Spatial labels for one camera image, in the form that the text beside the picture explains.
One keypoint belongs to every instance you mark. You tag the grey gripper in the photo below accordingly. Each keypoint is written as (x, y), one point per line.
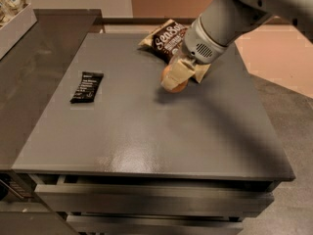
(200, 46)

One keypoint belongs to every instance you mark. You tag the dark grey side counter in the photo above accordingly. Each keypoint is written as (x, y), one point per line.
(32, 70)

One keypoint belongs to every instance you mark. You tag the brown sea salt chip bag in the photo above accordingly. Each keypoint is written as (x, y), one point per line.
(166, 40)

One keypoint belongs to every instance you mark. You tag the orange fruit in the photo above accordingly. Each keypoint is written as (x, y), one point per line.
(173, 80)

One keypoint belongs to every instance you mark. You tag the grey cardboard snack box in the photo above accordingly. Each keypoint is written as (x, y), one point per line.
(16, 28)

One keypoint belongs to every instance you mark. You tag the black snack bar wrapper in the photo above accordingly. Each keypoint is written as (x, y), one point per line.
(87, 88)

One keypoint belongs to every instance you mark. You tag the white snack bags in box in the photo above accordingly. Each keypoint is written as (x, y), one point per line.
(9, 8)

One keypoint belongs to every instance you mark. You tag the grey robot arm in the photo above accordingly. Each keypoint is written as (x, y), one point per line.
(221, 23)

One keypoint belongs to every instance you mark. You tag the grey drawer cabinet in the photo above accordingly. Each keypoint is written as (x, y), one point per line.
(140, 160)

